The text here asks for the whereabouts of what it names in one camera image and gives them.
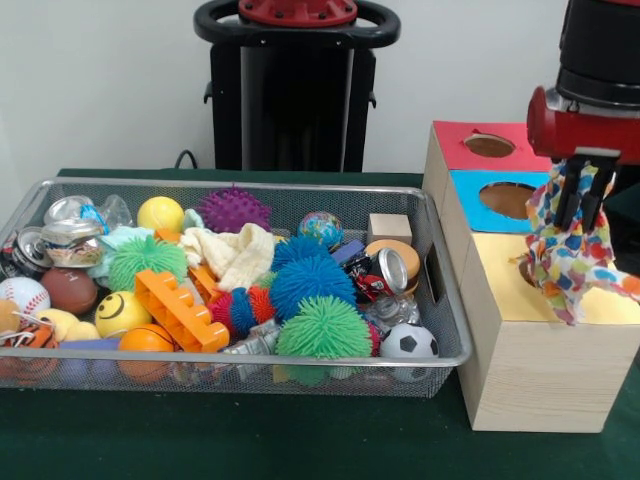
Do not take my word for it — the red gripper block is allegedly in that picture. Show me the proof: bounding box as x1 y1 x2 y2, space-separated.
526 85 640 234

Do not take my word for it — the polka dot cloth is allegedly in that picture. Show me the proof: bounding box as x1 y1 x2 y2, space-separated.
524 160 640 327

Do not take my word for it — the wooden box with three holes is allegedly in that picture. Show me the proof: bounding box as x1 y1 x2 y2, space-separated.
422 119 640 434

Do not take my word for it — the shallow metal mesh bin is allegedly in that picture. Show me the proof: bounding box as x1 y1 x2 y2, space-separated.
0 177 475 399

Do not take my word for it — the dark green table cloth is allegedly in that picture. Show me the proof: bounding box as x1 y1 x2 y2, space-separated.
0 168 640 480
604 179 640 226

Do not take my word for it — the black and white soccer ball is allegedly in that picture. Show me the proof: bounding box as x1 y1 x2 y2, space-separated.
380 322 441 382

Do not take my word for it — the blue spiky rubber ball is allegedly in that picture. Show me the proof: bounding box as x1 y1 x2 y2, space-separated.
272 253 357 321

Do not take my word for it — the green spiky rubber ball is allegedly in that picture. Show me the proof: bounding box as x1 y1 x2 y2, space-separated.
276 295 374 360
107 234 190 294

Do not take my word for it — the purple spiky ball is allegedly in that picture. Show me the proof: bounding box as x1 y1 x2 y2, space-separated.
195 184 274 234

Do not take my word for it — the red and blue spiky toy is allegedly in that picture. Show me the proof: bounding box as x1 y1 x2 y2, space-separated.
207 287 277 337

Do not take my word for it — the orange toy building brick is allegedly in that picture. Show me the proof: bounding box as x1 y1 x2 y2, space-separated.
134 268 231 354

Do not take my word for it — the yellow tennis ball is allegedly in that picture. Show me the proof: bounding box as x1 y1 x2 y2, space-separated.
137 196 186 234

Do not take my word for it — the yellow smiley face ball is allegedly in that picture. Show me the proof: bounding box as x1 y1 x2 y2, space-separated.
94 291 154 339

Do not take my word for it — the white baseball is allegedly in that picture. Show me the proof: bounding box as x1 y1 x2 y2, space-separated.
0 276 52 316

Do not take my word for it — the black pedestal with red base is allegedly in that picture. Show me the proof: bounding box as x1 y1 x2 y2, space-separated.
193 0 401 174

